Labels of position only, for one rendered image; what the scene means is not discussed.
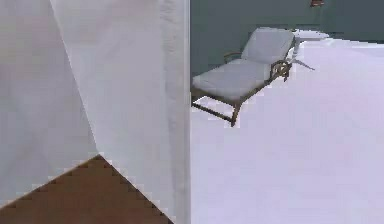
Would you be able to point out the white cushioned lounge chair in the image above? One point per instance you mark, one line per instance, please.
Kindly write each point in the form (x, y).
(233, 78)

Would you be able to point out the reddish brown wall object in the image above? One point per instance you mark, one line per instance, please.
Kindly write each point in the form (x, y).
(316, 3)

